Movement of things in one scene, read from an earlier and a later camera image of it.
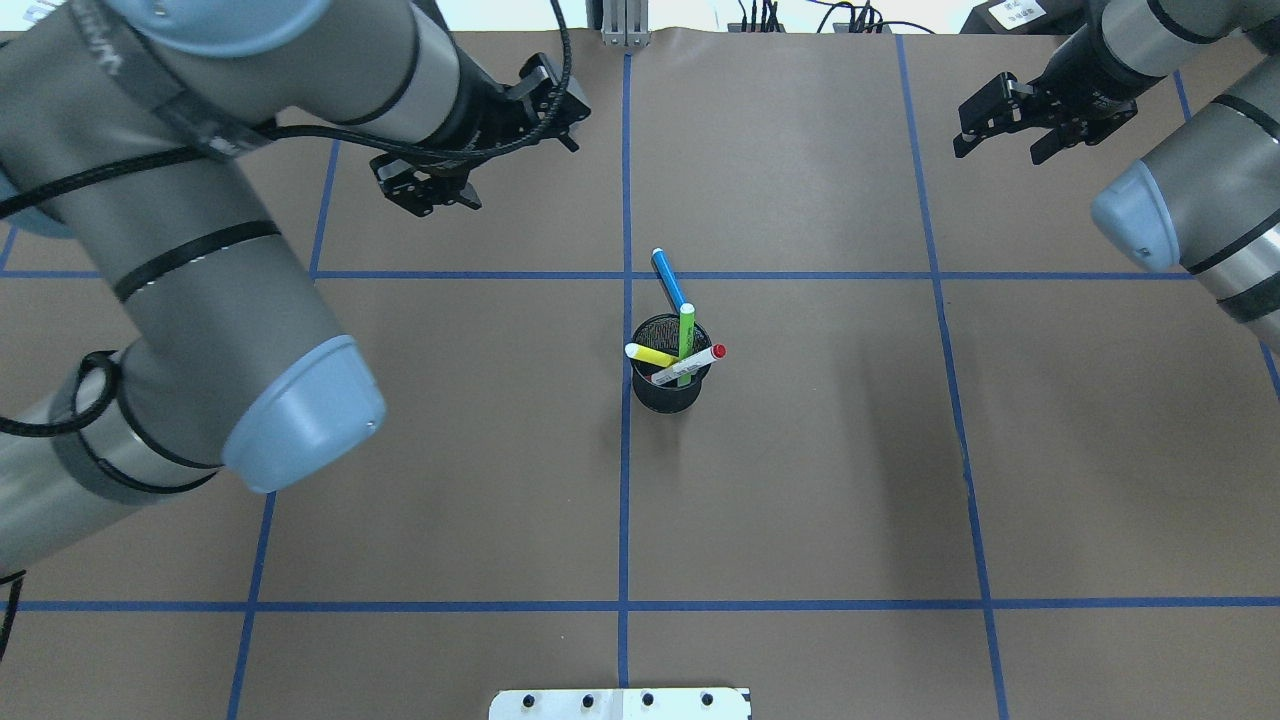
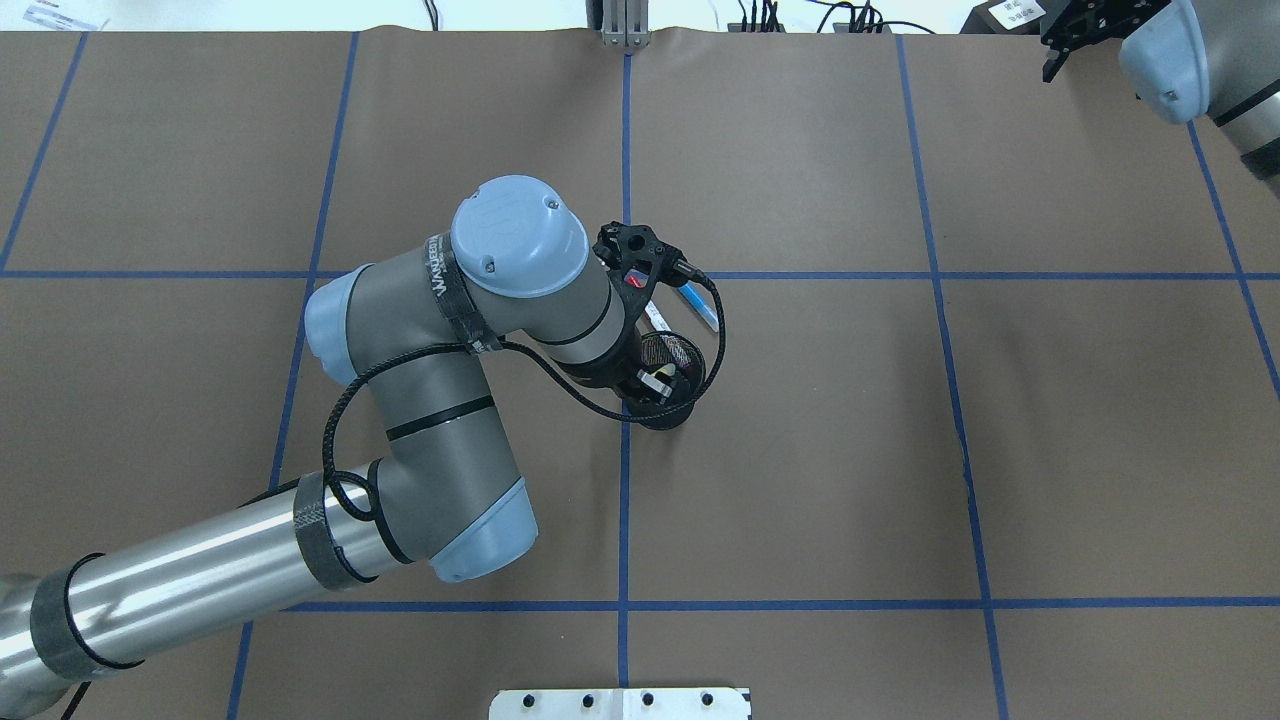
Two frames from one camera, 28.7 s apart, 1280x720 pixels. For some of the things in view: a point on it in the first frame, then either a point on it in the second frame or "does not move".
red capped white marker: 717,352 to 655,318
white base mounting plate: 649,704 does not move
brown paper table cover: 956,464 does not move
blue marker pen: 668,278 to 702,301
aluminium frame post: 625,23 does not move
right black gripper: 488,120 to 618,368
